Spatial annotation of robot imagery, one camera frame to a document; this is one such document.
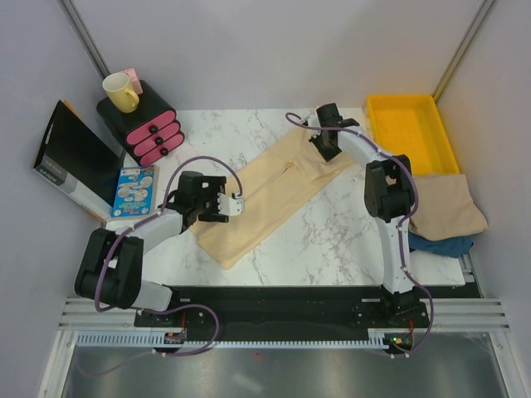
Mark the cream yellow t shirt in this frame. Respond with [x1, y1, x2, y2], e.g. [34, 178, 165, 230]
[191, 128, 353, 269]

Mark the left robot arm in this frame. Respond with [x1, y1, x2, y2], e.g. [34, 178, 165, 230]
[74, 171, 229, 326]

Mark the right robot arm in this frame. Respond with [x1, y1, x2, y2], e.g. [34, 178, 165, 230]
[309, 103, 418, 294]

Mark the blue picture book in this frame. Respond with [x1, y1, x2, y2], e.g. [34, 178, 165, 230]
[110, 165, 158, 219]

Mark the black pink drawer unit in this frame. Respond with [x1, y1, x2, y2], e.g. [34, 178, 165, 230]
[96, 80, 185, 167]

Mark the yellow plastic bin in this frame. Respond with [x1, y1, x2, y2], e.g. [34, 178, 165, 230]
[366, 94, 460, 176]

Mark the yellow ceramic mug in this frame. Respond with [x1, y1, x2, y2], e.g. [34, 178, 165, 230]
[102, 72, 139, 114]

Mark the folded beige t shirt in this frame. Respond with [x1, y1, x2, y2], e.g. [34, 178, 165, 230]
[410, 174, 488, 241]

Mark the black cardboard box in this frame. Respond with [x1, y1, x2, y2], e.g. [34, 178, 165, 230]
[33, 100, 123, 223]

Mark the folded blue t shirt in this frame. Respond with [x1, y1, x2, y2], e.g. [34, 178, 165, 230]
[408, 232, 474, 259]

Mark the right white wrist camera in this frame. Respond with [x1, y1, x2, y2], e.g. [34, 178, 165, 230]
[303, 114, 319, 127]

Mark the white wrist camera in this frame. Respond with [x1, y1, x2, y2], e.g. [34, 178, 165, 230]
[303, 114, 319, 127]
[217, 193, 245, 217]

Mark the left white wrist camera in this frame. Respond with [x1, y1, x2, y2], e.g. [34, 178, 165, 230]
[217, 193, 245, 217]

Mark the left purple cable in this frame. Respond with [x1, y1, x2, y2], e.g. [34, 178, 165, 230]
[74, 155, 245, 377]

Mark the purple cable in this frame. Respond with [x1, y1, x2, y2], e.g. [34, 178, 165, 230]
[285, 111, 436, 360]
[74, 155, 245, 377]

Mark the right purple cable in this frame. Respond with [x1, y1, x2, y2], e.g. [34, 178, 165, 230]
[285, 111, 436, 360]

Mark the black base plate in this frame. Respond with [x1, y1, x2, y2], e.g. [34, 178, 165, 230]
[134, 286, 429, 342]

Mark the aluminium frame rail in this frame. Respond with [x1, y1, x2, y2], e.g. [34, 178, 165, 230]
[58, 298, 509, 332]

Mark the right corner aluminium post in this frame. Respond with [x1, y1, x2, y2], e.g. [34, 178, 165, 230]
[432, 0, 499, 104]

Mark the corner aluminium post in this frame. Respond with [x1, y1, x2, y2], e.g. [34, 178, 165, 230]
[57, 0, 110, 79]
[432, 0, 499, 104]

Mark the left white cable duct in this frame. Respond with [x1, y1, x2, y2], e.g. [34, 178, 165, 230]
[76, 330, 187, 348]

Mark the white cable duct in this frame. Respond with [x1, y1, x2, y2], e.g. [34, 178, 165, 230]
[368, 328, 429, 349]
[76, 330, 187, 348]

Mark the right white cable duct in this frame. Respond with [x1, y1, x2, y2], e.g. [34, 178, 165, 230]
[368, 328, 429, 349]

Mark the left corner aluminium post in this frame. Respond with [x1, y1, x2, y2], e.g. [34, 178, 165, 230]
[57, 0, 110, 79]

